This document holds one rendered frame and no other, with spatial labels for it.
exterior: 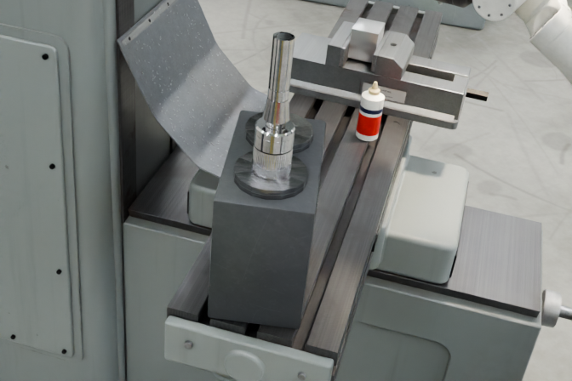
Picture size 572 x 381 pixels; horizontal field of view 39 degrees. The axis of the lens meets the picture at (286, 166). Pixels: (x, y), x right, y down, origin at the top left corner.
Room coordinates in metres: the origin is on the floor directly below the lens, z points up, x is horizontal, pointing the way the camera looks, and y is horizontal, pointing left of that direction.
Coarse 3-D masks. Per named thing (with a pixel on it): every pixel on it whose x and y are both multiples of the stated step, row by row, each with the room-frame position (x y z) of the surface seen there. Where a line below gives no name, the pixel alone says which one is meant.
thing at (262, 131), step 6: (258, 120) 0.82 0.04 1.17; (264, 120) 0.82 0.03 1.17; (258, 126) 0.80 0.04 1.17; (264, 126) 0.81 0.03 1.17; (288, 126) 0.81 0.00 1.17; (294, 126) 0.81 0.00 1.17; (258, 132) 0.80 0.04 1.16; (264, 132) 0.79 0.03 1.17; (270, 132) 0.79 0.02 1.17; (276, 132) 0.80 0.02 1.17; (282, 132) 0.80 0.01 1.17; (288, 132) 0.80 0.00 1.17; (294, 132) 0.81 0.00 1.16; (264, 138) 0.79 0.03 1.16; (270, 138) 0.79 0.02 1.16; (276, 138) 0.79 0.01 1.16; (282, 138) 0.79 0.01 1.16; (288, 138) 0.80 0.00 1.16
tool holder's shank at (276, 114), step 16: (288, 32) 0.82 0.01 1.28; (272, 48) 0.81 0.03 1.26; (288, 48) 0.80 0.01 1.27; (272, 64) 0.80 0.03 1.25; (288, 64) 0.80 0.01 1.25; (272, 80) 0.80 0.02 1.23; (288, 80) 0.80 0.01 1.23; (272, 96) 0.80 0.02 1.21; (288, 96) 0.81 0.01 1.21; (272, 112) 0.80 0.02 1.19; (288, 112) 0.81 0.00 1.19; (272, 128) 0.80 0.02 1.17
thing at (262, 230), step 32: (320, 128) 0.94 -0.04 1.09; (320, 160) 0.87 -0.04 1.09; (224, 192) 0.77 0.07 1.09; (256, 192) 0.77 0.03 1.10; (288, 192) 0.77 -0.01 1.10; (224, 224) 0.75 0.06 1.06; (256, 224) 0.75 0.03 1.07; (288, 224) 0.75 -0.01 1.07; (224, 256) 0.75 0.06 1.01; (256, 256) 0.75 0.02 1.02; (288, 256) 0.75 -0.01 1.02; (224, 288) 0.75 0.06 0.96; (256, 288) 0.75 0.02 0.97; (288, 288) 0.75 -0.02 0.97; (256, 320) 0.75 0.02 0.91; (288, 320) 0.75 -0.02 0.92
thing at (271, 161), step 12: (264, 144) 0.79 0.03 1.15; (276, 144) 0.79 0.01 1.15; (288, 144) 0.80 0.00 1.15; (264, 156) 0.79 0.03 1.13; (276, 156) 0.79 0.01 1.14; (288, 156) 0.80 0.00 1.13; (252, 168) 0.80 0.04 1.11; (264, 168) 0.79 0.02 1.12; (276, 168) 0.79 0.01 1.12; (288, 168) 0.80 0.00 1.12
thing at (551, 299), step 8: (544, 296) 1.19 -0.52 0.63; (552, 296) 1.18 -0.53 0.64; (560, 296) 1.19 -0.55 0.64; (544, 304) 1.17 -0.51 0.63; (552, 304) 1.17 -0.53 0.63; (560, 304) 1.17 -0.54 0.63; (544, 312) 1.16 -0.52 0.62; (552, 312) 1.16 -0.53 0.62; (560, 312) 1.17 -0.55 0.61; (568, 312) 1.17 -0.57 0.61; (544, 320) 1.16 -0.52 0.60; (552, 320) 1.15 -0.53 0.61
